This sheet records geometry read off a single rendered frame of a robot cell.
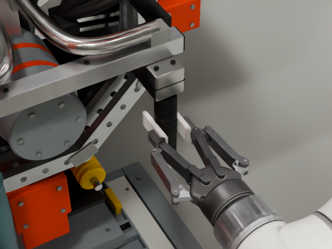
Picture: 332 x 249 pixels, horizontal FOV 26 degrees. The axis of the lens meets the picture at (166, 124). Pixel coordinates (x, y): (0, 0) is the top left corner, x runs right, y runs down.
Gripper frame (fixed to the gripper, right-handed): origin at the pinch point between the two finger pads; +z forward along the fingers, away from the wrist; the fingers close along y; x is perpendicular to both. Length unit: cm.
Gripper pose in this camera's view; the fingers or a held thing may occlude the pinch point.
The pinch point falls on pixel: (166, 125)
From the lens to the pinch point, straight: 113.6
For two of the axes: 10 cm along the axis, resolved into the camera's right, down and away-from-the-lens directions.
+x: 0.0, -7.1, -7.0
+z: -4.9, -6.1, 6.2
